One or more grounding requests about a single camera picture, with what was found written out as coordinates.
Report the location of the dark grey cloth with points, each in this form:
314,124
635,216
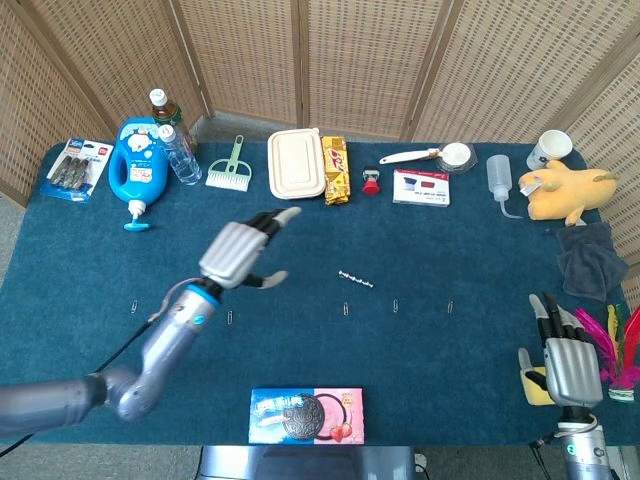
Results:
590,260

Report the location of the white box blue red print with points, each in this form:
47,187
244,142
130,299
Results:
420,187

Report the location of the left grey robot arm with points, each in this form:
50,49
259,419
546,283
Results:
165,345

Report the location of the beige lidded lunch box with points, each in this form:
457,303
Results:
295,165

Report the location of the white paper cup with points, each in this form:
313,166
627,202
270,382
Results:
545,150

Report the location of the blue table mat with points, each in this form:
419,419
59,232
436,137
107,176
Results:
320,240

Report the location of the clear plastic water bottle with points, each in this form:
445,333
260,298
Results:
182,160

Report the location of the red emergency stop button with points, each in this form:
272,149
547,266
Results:
370,187

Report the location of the yellow snack package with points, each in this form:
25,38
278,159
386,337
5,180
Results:
336,170

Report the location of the yellow plush toy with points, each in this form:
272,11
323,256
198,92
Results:
565,192

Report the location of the wicker folding screen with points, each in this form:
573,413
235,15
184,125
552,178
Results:
350,50

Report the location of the translucent squeeze wash bottle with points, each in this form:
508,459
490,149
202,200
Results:
500,177

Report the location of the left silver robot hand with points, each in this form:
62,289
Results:
232,250

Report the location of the dark tea bottle white cap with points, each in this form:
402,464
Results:
167,112

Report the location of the small bead chain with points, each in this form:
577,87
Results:
356,279

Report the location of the yellow sponge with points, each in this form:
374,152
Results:
534,395

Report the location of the round clear container white lid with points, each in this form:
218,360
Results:
457,155

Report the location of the blue detergent pump bottle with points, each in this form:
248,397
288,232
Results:
137,175

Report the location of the green dustpan brush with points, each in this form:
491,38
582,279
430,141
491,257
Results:
227,175

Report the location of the colourful feather shuttlecock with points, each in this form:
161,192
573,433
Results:
622,375

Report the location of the blue pink cookie box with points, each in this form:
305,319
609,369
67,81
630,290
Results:
305,415

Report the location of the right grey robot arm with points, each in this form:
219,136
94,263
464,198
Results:
585,450

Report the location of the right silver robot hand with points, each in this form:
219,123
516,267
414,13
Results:
572,372

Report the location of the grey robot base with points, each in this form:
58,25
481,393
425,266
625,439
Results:
305,462

